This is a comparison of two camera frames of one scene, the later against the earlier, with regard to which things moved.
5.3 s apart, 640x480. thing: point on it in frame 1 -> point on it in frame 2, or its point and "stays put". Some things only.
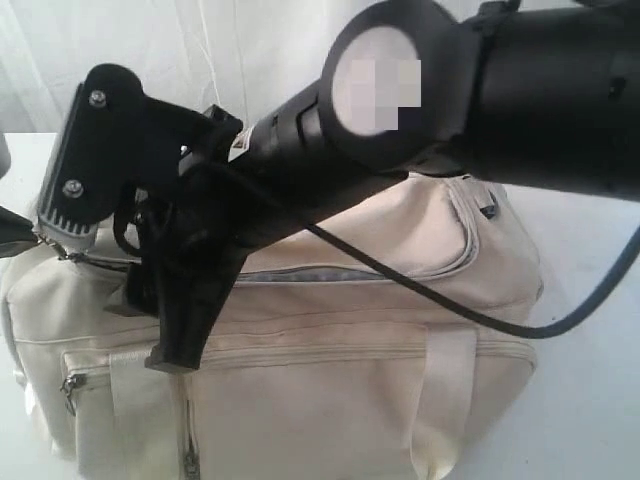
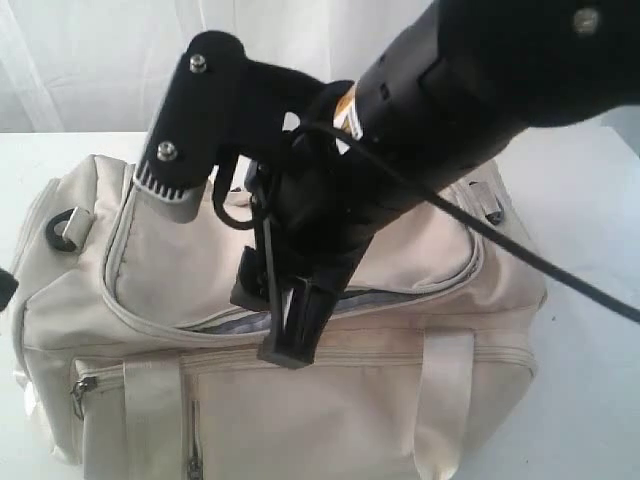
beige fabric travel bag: (320, 363) stays put
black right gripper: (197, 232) -> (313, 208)
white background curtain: (243, 56) stays put
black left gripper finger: (16, 232) -> (8, 285)
